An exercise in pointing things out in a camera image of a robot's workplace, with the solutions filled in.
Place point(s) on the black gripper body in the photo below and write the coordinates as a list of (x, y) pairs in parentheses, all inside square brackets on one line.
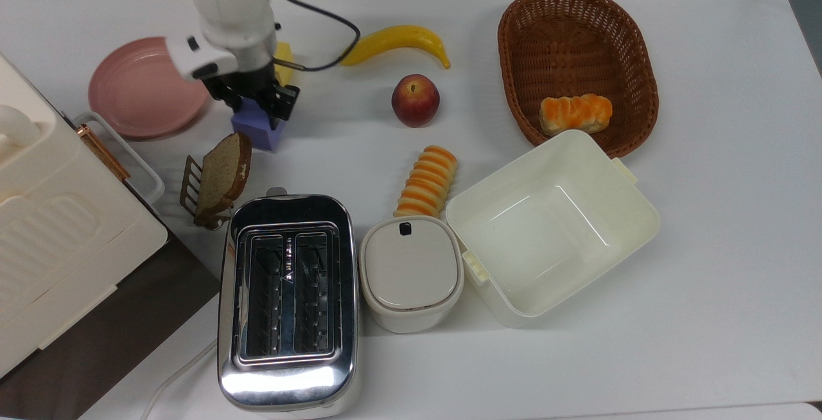
[(247, 85)]

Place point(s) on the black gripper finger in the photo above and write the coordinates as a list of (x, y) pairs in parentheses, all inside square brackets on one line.
[(284, 104), (234, 103)]

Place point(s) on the purple foam cube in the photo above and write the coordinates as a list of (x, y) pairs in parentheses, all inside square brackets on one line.
[(253, 128)]

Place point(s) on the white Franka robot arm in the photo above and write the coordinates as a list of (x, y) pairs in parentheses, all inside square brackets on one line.
[(231, 9)]

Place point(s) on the pink plate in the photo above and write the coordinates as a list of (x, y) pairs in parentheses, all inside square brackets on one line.
[(138, 92)]

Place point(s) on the yellow foam block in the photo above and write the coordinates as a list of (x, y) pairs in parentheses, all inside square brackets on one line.
[(284, 60)]

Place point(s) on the brown bread slice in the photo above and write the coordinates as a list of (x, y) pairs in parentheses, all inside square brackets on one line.
[(221, 179)]

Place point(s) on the metal toast rack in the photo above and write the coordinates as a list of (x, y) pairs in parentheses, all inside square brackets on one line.
[(189, 182)]

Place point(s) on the red apple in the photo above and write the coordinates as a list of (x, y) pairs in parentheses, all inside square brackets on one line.
[(415, 100)]

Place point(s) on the yellow banana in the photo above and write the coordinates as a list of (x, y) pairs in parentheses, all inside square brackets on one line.
[(398, 38)]

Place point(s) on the striped long bread loaf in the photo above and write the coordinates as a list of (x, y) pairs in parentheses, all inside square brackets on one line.
[(427, 182)]

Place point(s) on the silver two-slot toaster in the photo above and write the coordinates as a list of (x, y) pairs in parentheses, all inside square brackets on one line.
[(289, 304)]

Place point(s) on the small white lidded bin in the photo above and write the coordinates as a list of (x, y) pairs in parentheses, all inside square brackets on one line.
[(411, 272)]

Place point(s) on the dark brown cabinet base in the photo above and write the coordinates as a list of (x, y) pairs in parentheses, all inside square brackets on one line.
[(115, 343)]

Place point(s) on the orange glazed bread roll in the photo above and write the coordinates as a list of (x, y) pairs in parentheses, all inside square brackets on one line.
[(575, 113)]

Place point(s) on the cream open plastic box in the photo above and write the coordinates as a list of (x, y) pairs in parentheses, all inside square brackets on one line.
[(552, 234)]

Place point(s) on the brown wicker basket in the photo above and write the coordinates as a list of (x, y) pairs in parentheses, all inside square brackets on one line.
[(578, 41)]

